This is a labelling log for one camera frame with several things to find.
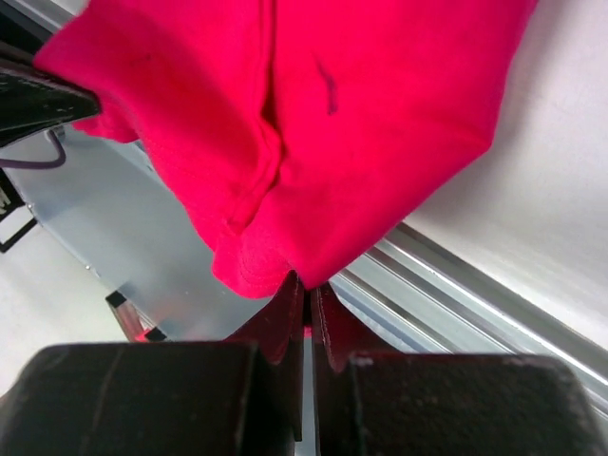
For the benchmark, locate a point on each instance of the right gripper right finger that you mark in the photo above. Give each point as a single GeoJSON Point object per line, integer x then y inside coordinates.
{"type": "Point", "coordinates": [371, 399]}

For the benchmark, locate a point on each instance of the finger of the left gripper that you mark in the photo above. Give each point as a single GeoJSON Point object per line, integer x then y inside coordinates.
{"type": "Point", "coordinates": [33, 100]}

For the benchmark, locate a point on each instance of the crimson red t shirt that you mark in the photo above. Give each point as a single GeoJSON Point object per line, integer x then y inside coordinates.
{"type": "Point", "coordinates": [295, 134]}

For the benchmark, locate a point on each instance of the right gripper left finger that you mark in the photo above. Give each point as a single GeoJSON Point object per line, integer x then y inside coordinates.
{"type": "Point", "coordinates": [238, 396]}

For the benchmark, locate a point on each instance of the aluminium mounting rail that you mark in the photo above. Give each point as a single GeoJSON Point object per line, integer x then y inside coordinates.
{"type": "Point", "coordinates": [428, 300]}

